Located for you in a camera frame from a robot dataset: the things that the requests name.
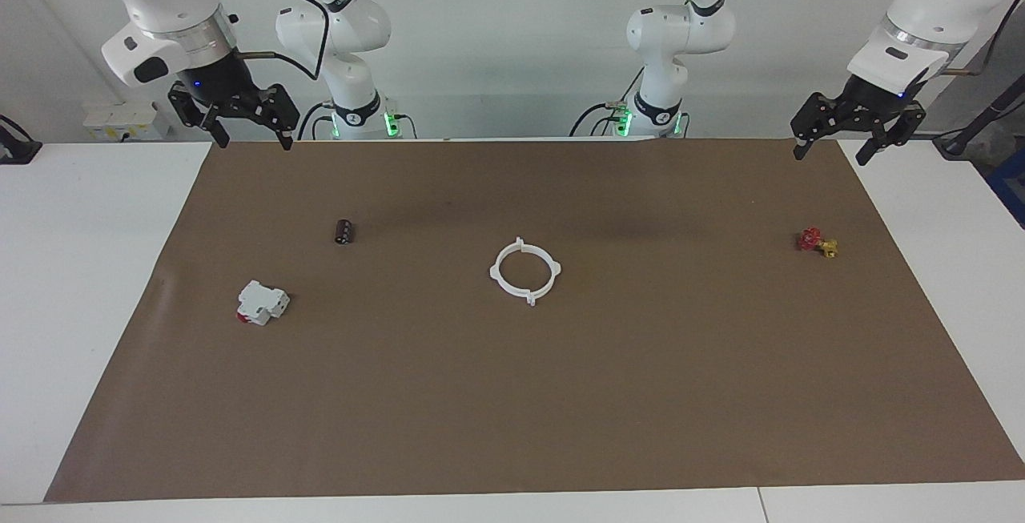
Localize white circuit breaker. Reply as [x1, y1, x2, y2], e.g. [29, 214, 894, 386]
[237, 280, 290, 326]

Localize black tripod leg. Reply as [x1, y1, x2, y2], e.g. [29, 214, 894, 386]
[933, 74, 1025, 159]

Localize blue crate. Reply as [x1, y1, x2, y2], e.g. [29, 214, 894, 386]
[989, 147, 1025, 229]

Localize white half-ring pipe clamp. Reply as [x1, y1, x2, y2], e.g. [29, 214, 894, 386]
[519, 237, 562, 307]
[489, 238, 535, 305]

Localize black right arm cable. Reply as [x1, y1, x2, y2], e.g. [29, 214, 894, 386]
[239, 0, 331, 83]

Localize black base cable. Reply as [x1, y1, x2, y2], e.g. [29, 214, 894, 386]
[296, 102, 337, 140]
[569, 66, 643, 139]

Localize brown table mat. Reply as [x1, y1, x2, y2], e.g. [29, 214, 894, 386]
[44, 139, 1025, 502]

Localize red and yellow valve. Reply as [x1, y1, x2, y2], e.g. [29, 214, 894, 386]
[797, 227, 839, 259]

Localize white wall power strip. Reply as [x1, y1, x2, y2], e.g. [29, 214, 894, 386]
[83, 102, 171, 142]

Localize black clamp mount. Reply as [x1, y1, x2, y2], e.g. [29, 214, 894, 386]
[0, 115, 43, 166]

